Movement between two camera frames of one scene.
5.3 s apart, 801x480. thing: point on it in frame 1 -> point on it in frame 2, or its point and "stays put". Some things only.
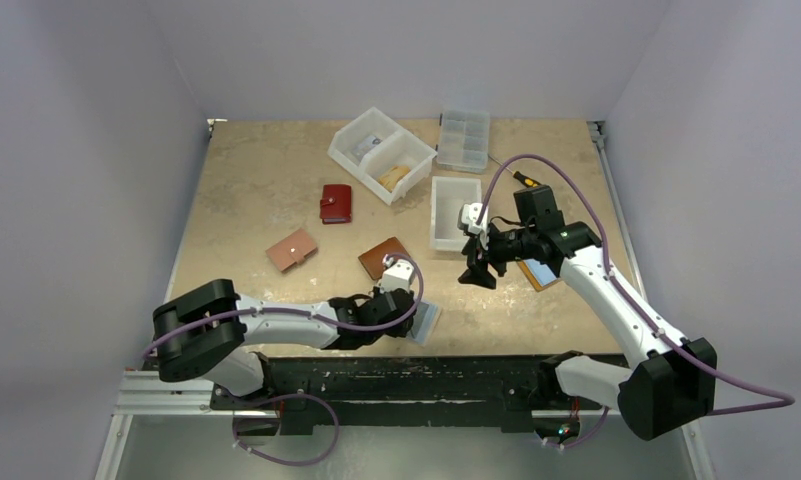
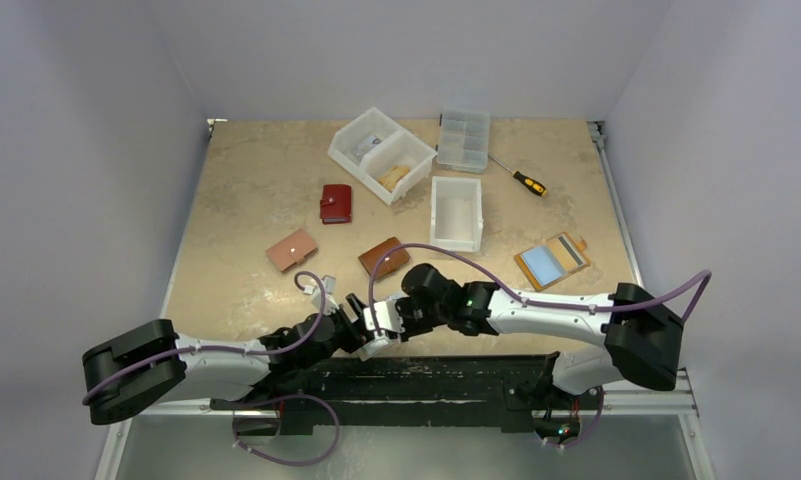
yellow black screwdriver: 526,180 stays put
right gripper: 482,249 -> 403,315
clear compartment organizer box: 463,141 stays put
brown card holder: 373,259 stays put
